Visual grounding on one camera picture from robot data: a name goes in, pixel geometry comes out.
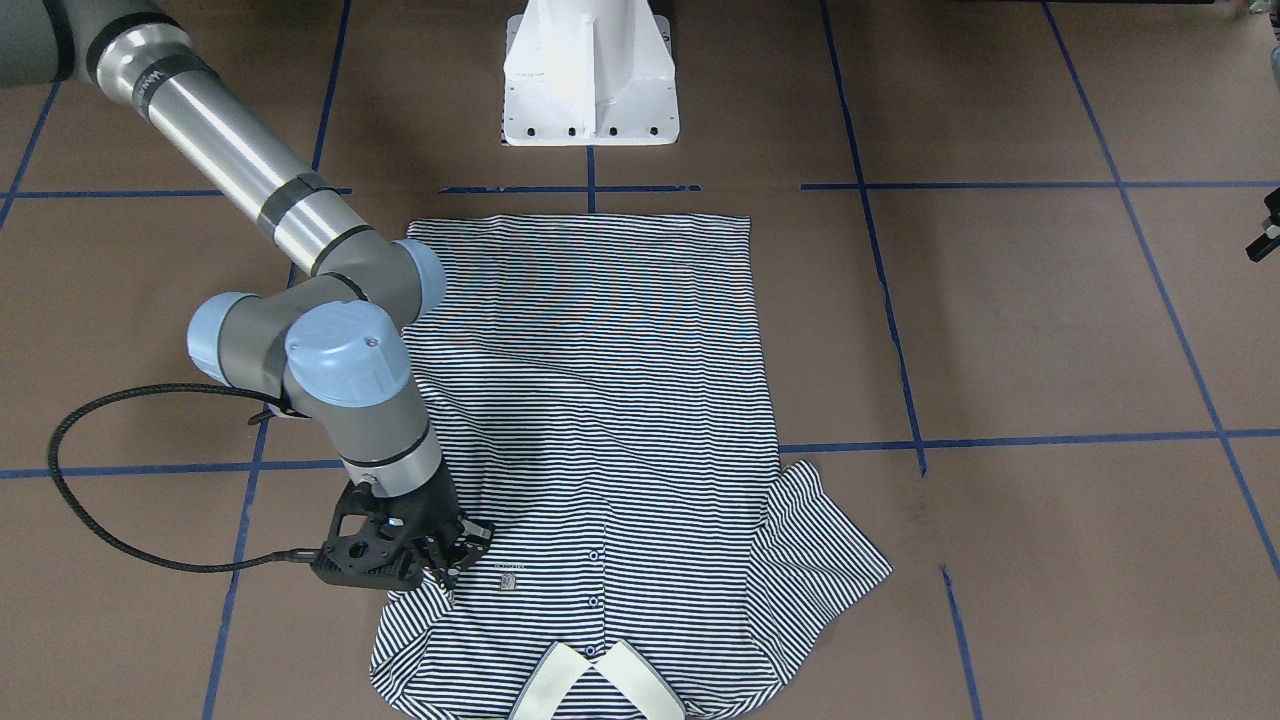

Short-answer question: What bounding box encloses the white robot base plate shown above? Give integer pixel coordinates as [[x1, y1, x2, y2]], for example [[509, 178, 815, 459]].
[[500, 1, 681, 147]]

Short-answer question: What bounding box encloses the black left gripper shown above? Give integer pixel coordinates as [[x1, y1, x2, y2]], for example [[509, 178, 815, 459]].
[[1245, 188, 1280, 263]]

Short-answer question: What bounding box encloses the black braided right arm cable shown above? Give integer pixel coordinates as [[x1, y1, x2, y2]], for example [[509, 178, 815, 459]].
[[47, 384, 326, 575]]

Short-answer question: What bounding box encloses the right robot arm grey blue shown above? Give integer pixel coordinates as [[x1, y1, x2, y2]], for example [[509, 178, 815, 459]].
[[3, 1, 489, 591]]

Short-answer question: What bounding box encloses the striped polo shirt white collar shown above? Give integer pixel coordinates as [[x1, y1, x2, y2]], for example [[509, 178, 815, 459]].
[[370, 214, 893, 719]]

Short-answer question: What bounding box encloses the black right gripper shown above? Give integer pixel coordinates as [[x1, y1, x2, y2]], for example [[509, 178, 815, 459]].
[[311, 478, 497, 592]]

